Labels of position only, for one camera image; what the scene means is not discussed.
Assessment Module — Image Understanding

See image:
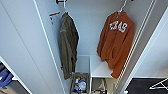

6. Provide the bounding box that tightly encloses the white wardrobe door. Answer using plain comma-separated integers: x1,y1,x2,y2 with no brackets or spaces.
0,0,67,94
113,0,168,94

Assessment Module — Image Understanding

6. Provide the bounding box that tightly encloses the white drying rack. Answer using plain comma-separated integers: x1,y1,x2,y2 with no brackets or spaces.
148,77,168,91

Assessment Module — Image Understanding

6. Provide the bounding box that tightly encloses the white wardrobe carcass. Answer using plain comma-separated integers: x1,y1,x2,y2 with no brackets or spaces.
33,0,168,94

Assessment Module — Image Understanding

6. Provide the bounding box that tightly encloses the white door handle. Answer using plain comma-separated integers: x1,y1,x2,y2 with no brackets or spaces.
122,88,129,94

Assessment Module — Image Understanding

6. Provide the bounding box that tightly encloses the orange label sticker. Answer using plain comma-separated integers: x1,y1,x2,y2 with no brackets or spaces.
48,11,62,25

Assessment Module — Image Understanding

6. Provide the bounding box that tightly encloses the grey storage bin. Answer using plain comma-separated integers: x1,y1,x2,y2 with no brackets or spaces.
91,78,108,94

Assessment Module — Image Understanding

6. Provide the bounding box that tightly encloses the dark green jacket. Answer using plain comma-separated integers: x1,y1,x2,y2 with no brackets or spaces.
58,12,80,81

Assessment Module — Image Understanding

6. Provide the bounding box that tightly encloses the white clothes hanger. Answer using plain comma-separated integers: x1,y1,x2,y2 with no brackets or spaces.
61,0,69,15
117,0,130,15

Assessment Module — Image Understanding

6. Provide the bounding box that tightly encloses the orange printed hoodie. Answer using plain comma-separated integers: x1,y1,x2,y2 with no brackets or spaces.
96,10,136,80

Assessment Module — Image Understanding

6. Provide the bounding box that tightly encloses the grey wire basket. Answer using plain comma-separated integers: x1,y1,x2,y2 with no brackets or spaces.
70,72,90,94

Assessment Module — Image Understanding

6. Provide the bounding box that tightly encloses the grey bin cabinet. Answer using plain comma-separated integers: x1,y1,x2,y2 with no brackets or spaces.
0,79,30,94

